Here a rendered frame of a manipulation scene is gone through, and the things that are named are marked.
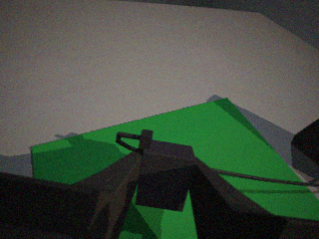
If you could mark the green circuit board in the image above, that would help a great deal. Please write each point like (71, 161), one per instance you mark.
(220, 136)

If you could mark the black square block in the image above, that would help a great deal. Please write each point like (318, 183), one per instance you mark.
(307, 141)

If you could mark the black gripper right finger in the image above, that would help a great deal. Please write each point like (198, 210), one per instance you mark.
(223, 212)

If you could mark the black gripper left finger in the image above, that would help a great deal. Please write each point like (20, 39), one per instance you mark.
(92, 208)

